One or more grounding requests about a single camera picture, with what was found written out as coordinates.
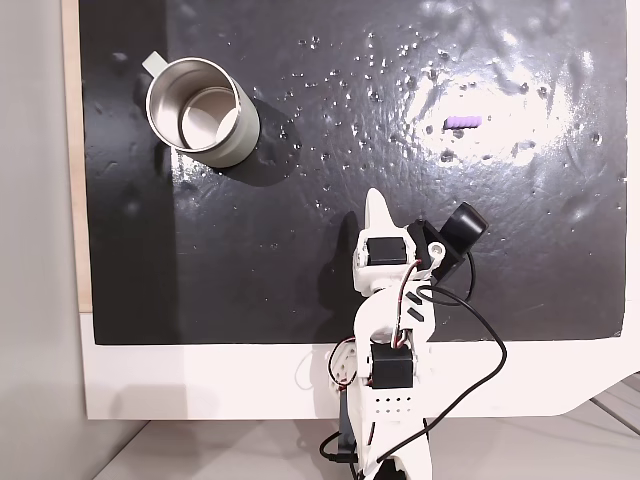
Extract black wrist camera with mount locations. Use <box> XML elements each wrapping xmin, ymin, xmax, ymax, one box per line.
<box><xmin>405</xmin><ymin>200</ymin><xmax>490</xmax><ymax>284</ymax></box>

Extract stainless steel mug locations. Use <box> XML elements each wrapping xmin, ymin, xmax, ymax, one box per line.
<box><xmin>141</xmin><ymin>50</ymin><xmax>261</xmax><ymax>169</ymax></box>

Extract light wooden board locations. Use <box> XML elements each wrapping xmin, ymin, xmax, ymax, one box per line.
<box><xmin>60</xmin><ymin>0</ymin><xmax>95</xmax><ymax>315</ymax></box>

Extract red and white motor wires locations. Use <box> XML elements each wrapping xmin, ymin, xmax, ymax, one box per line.
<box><xmin>392</xmin><ymin>260</ymin><xmax>427</xmax><ymax>351</ymax></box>

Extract thin white cable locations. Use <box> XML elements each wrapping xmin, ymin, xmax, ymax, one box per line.
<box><xmin>293</xmin><ymin>349</ymin><xmax>316</xmax><ymax>392</ymax></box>

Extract black glossy table mat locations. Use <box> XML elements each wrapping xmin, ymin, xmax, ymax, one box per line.
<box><xmin>78</xmin><ymin>0</ymin><xmax>629</xmax><ymax>347</ymax></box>

